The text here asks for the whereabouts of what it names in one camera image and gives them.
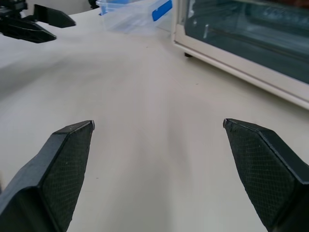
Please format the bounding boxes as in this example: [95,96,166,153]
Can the clear plastic box blue latches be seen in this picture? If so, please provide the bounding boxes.
[96,0,174,36]

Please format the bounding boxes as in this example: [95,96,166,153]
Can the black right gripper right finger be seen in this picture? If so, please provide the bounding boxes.
[223,118,309,232]

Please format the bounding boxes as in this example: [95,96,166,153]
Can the cream toaster oven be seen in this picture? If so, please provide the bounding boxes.
[172,0,309,111]

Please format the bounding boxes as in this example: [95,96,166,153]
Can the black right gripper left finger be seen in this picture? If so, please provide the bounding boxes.
[0,119,96,232]

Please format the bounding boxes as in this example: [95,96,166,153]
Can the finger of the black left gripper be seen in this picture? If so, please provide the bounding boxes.
[0,17,57,44]
[24,4,77,28]

